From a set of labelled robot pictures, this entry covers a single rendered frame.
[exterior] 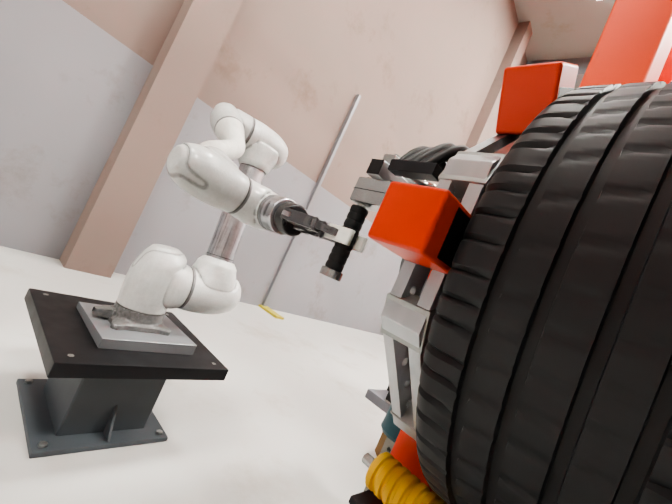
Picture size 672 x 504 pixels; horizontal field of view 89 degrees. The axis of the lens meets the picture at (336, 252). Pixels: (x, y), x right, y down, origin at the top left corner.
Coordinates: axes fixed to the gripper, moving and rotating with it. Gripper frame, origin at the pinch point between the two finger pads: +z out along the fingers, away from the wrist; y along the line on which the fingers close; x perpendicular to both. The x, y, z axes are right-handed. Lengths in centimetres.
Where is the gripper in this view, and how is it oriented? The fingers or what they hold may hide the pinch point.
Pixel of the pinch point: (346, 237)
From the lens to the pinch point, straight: 66.2
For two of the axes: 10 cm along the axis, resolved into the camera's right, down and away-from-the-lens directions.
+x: 4.1, -9.1, 0.5
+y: -6.2, -3.2, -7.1
